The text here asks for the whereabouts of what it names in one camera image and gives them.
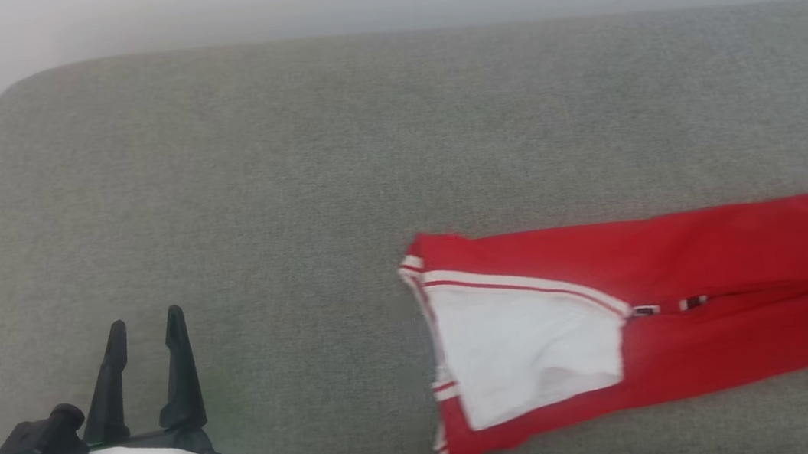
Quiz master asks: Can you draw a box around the grey-green fabric sofa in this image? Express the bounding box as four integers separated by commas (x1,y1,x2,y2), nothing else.
0,0,808,454

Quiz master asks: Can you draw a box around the red and white basketball jersey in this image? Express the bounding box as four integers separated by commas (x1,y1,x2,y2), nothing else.
394,186,808,454

